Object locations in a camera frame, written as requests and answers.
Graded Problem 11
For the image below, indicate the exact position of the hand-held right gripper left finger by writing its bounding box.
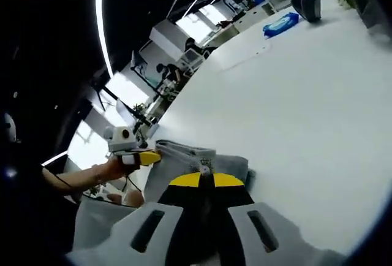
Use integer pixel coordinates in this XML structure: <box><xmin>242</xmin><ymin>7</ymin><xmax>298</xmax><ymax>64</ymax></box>
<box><xmin>110</xmin><ymin>172</ymin><xmax>213</xmax><ymax>266</ymax></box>

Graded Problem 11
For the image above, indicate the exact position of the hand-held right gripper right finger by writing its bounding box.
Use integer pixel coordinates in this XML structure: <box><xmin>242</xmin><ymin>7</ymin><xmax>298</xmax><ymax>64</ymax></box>
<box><xmin>211</xmin><ymin>172</ymin><xmax>304</xmax><ymax>266</ymax></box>

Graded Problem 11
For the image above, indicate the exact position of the gray towel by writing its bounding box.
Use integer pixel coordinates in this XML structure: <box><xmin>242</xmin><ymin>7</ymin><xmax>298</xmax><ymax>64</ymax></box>
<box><xmin>143</xmin><ymin>139</ymin><xmax>258</xmax><ymax>206</ymax></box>

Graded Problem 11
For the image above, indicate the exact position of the person's left hand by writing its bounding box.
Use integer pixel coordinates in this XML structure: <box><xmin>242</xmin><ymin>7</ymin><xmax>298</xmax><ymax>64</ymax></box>
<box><xmin>91</xmin><ymin>157</ymin><xmax>130</xmax><ymax>184</ymax></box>

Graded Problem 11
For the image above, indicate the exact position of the person's leg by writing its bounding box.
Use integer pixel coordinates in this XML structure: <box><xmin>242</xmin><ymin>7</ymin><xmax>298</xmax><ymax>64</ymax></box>
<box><xmin>107</xmin><ymin>191</ymin><xmax>145</xmax><ymax>208</ymax></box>

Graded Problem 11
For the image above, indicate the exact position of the large black hanging screen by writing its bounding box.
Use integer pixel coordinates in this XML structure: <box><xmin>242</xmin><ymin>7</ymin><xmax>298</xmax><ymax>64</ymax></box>
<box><xmin>91</xmin><ymin>71</ymin><xmax>108</xmax><ymax>111</ymax></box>

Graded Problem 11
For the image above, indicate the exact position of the white mesh office chair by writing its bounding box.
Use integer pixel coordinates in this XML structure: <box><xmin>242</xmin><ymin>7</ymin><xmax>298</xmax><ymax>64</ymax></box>
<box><xmin>73</xmin><ymin>200</ymin><xmax>145</xmax><ymax>253</ymax></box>

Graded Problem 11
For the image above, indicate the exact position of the long ceiling light strip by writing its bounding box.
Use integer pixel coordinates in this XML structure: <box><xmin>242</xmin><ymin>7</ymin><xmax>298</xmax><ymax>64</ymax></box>
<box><xmin>94</xmin><ymin>0</ymin><xmax>115</xmax><ymax>77</ymax></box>

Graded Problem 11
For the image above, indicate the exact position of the blue wipes packet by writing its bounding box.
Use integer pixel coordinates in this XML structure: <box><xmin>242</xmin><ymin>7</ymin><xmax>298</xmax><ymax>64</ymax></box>
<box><xmin>263</xmin><ymin>12</ymin><xmax>300</xmax><ymax>39</ymax></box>

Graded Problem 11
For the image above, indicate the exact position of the black cable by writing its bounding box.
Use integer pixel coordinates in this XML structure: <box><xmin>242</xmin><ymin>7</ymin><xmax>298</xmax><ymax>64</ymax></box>
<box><xmin>123</xmin><ymin>171</ymin><xmax>144</xmax><ymax>194</ymax></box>

